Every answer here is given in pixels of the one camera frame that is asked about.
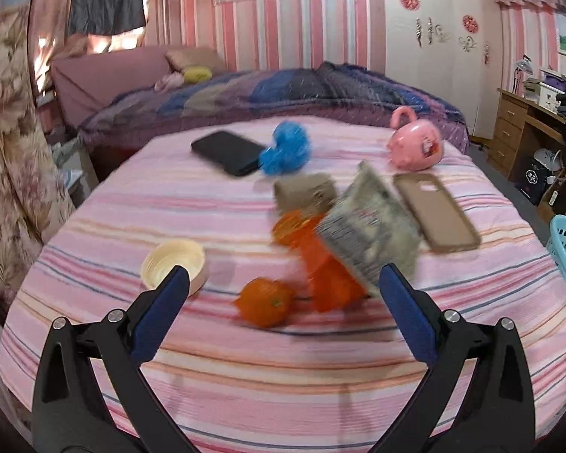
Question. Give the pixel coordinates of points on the floral curtain left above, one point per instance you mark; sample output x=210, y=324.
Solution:
x=34, y=202

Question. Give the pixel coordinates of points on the pink cartoon mug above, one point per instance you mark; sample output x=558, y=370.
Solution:
x=417, y=144

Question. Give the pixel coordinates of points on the wooden desk with drawers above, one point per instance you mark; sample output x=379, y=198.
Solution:
x=521, y=128

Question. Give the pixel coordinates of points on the desk lamp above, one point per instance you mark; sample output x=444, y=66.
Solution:
x=523, y=67

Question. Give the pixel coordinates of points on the yellow plush toy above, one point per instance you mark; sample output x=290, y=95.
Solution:
x=196, y=74

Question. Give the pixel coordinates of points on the orange tangerine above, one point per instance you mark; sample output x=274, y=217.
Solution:
x=265, y=303

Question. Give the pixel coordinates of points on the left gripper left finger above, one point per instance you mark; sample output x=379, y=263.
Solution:
x=69, y=413

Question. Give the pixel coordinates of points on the cream plastic lid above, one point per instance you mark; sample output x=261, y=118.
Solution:
x=183, y=252

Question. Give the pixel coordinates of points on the white printer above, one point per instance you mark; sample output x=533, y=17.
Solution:
x=545, y=89

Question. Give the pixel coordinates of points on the black smartphone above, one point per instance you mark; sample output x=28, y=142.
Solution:
x=234, y=154

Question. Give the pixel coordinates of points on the pink striped bedspread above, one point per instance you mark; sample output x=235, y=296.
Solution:
x=280, y=351

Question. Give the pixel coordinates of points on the black box under desk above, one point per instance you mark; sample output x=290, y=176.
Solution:
x=532, y=181

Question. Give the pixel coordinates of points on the grey snack wrapper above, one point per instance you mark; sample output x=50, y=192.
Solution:
x=368, y=228

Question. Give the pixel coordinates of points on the blue plastic bag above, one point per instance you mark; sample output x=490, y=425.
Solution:
x=290, y=151

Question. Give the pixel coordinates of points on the brown phone case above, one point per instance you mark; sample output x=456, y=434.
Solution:
x=443, y=223

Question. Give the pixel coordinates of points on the brown pillow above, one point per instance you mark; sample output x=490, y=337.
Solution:
x=182, y=58

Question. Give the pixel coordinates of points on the purple bed with plaid blanket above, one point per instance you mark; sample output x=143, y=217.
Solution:
x=110, y=100

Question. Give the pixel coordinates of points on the orange plastic wrapper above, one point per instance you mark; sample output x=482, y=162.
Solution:
x=330, y=284

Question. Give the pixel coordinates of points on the white helmet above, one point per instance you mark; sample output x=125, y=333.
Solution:
x=549, y=159

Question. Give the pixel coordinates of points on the white wardrobe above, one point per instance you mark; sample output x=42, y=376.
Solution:
x=451, y=49

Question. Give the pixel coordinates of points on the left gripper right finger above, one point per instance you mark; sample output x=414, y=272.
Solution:
x=477, y=393

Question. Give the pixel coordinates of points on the pink plush toy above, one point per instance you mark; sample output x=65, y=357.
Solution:
x=169, y=82

